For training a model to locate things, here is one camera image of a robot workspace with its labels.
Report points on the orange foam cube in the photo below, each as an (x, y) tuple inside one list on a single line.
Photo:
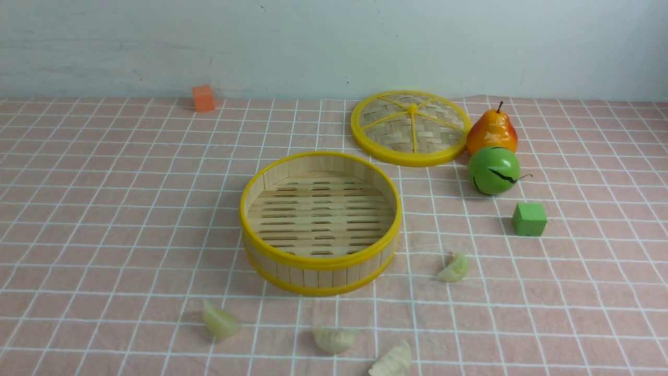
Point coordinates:
[(203, 98)]

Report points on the green foam cube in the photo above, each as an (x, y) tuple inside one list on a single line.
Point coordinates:
[(529, 219)]

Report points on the green toy apple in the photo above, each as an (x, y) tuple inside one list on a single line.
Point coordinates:
[(494, 170)]

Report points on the bamboo steamer tray yellow rim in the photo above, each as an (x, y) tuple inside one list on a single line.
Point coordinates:
[(320, 223)]

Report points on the orange yellow toy pear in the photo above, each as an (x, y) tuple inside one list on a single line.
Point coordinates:
[(493, 129)]

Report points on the white pleated dumpling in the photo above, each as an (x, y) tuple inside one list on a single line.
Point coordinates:
[(334, 340)]

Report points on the pale green dumpling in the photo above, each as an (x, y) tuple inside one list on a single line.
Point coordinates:
[(456, 270), (219, 322)]

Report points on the cream pleated dumpling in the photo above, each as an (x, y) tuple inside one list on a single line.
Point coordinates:
[(396, 361)]

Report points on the woven steamer lid yellow rim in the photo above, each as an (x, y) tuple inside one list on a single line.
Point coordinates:
[(410, 128)]

